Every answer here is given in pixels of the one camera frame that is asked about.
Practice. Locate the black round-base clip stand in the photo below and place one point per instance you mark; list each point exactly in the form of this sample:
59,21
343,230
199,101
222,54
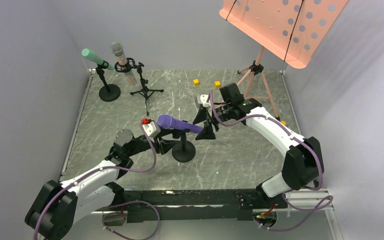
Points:
109,92

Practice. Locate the purple microphone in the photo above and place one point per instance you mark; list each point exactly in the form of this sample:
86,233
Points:
166,121

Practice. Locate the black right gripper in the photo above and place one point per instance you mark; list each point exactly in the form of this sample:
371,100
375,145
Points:
210,120

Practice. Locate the pink music stand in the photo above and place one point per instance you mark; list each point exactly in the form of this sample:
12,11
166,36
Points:
290,29

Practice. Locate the teal green microphone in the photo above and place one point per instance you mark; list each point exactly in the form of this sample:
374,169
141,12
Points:
90,55

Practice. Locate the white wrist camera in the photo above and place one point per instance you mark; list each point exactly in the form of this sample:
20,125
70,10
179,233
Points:
151,127
202,100

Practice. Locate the black round-base holder stand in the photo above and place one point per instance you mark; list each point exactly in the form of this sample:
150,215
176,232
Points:
184,151

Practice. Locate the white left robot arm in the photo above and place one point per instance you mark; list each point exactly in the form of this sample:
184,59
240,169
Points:
59,205

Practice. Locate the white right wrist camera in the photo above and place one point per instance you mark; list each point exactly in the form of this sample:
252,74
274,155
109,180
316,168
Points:
202,100

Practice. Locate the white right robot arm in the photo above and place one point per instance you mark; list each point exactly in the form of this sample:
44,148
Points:
303,162

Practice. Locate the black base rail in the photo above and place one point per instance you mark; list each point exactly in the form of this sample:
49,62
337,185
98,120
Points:
150,205

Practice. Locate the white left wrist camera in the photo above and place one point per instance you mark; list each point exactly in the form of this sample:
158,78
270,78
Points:
151,127

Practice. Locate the silver glitter microphone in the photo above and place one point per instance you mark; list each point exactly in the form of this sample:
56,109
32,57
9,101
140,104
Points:
118,51

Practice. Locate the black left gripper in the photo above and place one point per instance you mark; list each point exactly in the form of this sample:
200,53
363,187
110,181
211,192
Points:
160,142

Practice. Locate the black tripod shock-mount stand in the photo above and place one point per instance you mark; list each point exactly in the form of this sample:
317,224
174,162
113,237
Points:
144,91

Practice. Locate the yellow cube behind stand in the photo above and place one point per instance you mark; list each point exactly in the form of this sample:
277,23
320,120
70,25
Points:
217,84

